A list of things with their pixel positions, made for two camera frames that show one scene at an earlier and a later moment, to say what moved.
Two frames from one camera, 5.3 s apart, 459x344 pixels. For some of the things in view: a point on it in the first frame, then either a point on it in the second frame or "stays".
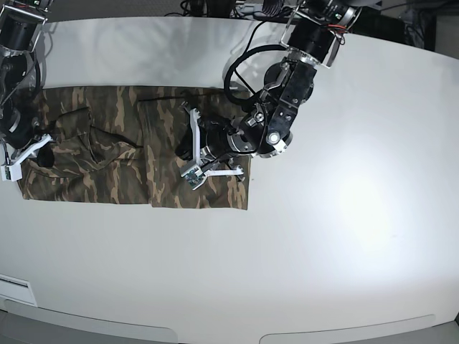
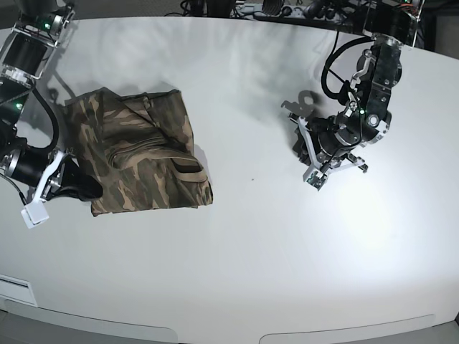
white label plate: [16, 289] stays
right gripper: [221, 139] to [331, 136]
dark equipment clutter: [210, 8] stays
